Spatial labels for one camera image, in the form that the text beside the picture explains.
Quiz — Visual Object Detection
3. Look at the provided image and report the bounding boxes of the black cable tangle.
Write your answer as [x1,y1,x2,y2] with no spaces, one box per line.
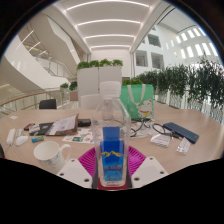
[129,119,174,139]

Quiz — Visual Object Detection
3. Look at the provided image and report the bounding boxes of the white cabinet topped with plants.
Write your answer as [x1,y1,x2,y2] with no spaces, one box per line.
[76,58,124,98]

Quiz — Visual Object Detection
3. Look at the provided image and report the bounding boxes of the white sticker sheet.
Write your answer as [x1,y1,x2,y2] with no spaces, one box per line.
[61,129,96,145]

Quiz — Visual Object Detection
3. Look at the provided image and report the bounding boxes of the white power strip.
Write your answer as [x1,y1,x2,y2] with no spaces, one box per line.
[5,128,17,147]

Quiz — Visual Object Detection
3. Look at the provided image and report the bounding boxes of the green hedge row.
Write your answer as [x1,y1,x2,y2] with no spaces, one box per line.
[136,56,224,124]

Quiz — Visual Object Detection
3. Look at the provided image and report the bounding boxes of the brown booklet with white paper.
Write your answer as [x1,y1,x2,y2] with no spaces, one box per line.
[44,113,80,137]

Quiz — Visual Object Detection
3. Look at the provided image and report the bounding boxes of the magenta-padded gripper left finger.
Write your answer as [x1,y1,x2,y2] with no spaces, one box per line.
[56,147,101,189]

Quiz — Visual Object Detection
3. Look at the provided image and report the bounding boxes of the glass railing with wooden handrail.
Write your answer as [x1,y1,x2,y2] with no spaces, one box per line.
[0,88,64,116]

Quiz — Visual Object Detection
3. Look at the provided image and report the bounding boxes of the white ceramic mug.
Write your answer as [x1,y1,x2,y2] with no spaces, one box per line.
[33,140,73,175]

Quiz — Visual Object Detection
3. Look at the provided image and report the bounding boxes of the black office chair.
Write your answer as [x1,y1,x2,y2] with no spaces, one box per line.
[38,98,58,110]

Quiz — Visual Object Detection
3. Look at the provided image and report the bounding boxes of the white computer mouse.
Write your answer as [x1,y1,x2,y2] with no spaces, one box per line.
[15,135,30,147]

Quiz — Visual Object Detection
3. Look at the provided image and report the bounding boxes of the small black box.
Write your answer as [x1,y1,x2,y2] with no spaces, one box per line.
[77,118,92,128]

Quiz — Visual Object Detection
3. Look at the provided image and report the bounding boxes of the low planter with green plants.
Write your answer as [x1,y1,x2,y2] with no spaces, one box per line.
[59,81,79,101]
[121,77,144,86]

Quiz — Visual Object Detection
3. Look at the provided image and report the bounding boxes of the white card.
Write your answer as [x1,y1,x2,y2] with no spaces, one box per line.
[29,124,42,134]

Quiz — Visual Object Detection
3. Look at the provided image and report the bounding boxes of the dark red phone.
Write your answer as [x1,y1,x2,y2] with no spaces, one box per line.
[23,122,36,132]

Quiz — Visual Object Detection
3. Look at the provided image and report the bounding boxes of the ceiling strip lights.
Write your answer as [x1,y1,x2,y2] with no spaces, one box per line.
[64,0,151,49]

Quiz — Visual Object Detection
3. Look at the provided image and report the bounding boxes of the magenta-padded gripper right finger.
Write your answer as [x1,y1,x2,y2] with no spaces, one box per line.
[128,145,169,189]

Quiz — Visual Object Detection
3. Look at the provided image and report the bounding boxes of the small white packet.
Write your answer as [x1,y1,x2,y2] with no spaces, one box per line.
[175,137,192,155]

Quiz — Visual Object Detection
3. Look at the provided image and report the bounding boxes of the green tote bag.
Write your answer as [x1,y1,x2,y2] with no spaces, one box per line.
[119,83,155,122]

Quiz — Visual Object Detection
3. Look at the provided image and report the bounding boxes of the clear water bottle blue label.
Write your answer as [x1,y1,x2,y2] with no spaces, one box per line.
[91,80,132,188]

